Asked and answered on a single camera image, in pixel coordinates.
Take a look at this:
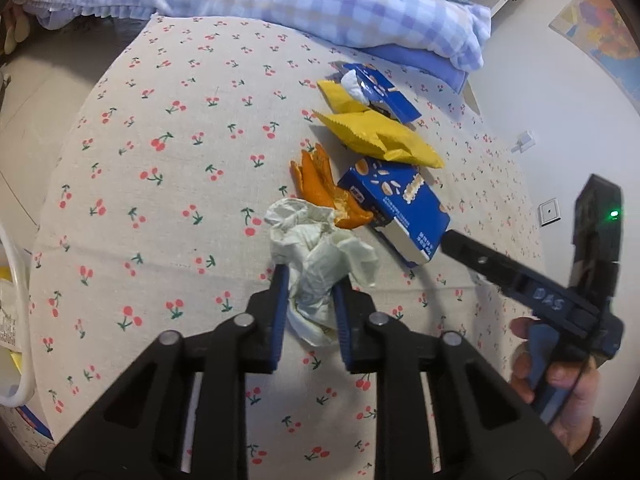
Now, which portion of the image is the small yellow wrapper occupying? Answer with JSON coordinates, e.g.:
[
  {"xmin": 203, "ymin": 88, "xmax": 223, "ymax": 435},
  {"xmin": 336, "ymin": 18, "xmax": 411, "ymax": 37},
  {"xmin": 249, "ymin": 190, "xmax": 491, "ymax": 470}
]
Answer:
[{"xmin": 318, "ymin": 80, "xmax": 372, "ymax": 115}]

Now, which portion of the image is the wall map poster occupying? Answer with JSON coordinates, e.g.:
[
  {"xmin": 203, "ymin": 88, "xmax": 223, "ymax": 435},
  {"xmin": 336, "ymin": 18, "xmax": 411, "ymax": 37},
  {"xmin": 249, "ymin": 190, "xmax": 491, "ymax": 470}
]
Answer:
[{"xmin": 548, "ymin": 0, "xmax": 640, "ymax": 107}]

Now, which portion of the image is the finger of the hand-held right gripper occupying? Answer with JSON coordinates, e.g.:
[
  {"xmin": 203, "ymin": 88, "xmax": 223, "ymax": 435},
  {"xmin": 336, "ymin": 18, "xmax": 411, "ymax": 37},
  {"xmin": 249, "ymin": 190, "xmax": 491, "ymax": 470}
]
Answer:
[{"xmin": 441, "ymin": 229, "xmax": 603, "ymax": 330}]

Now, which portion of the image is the white plastic bag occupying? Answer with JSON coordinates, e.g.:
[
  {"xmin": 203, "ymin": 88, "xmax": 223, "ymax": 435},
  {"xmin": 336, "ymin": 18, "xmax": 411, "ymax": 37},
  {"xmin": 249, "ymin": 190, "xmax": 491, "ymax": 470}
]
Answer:
[{"xmin": 263, "ymin": 198, "xmax": 380, "ymax": 347}]

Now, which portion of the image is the blue carton box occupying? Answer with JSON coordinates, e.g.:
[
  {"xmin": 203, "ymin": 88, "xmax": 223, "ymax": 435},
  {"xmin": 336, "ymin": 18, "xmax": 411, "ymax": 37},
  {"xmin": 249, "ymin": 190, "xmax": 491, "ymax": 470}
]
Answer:
[{"xmin": 337, "ymin": 157, "xmax": 451, "ymax": 269}]

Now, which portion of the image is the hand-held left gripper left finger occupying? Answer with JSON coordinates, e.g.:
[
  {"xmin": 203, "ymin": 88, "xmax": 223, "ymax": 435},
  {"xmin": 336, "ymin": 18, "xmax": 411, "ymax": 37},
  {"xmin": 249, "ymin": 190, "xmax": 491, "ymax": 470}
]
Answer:
[{"xmin": 45, "ymin": 264, "xmax": 292, "ymax": 480}]

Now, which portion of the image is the person's right forearm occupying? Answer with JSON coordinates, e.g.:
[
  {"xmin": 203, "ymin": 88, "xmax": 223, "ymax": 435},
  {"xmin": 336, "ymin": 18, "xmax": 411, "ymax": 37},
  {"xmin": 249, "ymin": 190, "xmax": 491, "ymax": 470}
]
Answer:
[{"xmin": 570, "ymin": 414, "xmax": 609, "ymax": 468}]

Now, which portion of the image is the large yellow wrapper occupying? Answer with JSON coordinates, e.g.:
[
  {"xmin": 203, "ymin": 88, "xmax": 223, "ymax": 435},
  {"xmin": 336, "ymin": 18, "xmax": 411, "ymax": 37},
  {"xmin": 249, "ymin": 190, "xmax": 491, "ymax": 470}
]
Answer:
[{"xmin": 312, "ymin": 109, "xmax": 445, "ymax": 170}]

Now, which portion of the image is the white wall switch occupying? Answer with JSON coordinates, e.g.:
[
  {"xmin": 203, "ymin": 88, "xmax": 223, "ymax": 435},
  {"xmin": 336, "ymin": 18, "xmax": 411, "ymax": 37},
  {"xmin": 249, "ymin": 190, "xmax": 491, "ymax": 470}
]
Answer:
[{"xmin": 538, "ymin": 198, "xmax": 563, "ymax": 226}]

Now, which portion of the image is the orange peel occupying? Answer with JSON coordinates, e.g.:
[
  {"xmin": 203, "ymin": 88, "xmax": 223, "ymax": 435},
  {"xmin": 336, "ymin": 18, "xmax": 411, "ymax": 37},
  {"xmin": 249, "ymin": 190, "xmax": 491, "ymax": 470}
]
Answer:
[{"xmin": 290, "ymin": 143, "xmax": 375, "ymax": 230}]

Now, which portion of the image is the flattened blue packet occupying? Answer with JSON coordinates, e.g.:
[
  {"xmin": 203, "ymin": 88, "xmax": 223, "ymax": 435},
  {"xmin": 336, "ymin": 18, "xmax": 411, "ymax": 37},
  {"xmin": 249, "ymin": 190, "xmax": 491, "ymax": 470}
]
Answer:
[{"xmin": 334, "ymin": 62, "xmax": 422, "ymax": 124}]

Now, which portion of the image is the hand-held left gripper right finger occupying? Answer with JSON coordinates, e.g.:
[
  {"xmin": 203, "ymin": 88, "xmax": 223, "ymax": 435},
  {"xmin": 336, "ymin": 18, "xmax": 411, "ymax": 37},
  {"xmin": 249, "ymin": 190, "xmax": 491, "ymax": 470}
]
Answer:
[{"xmin": 331, "ymin": 280, "xmax": 576, "ymax": 480}]

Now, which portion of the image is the white bin with blue print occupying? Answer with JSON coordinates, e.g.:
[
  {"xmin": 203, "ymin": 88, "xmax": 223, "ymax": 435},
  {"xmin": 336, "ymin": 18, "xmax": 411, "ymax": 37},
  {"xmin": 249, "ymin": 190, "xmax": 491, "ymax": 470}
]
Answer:
[{"xmin": 0, "ymin": 220, "xmax": 56, "ymax": 445}]

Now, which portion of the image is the person's right hand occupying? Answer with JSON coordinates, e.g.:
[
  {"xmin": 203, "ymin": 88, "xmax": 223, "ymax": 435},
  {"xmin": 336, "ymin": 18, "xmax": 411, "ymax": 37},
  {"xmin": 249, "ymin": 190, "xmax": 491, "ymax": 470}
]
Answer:
[{"xmin": 510, "ymin": 317, "xmax": 601, "ymax": 457}]

